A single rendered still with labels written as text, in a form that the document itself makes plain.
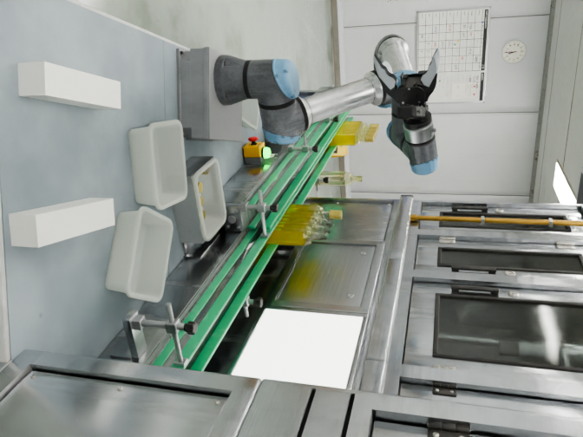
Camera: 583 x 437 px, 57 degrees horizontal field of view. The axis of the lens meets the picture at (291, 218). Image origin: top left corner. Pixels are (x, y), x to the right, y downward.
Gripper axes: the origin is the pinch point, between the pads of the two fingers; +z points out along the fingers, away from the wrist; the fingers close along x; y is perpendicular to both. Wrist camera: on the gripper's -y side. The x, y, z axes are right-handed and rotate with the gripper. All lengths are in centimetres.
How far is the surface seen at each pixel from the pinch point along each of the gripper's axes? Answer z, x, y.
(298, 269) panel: -77, -49, -3
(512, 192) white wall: -465, -37, 511
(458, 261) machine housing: -93, 1, 23
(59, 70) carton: 25, -52, -46
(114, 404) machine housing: -16, -31, -89
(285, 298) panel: -72, -45, -20
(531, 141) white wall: -397, -13, 535
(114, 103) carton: 11, -56, -35
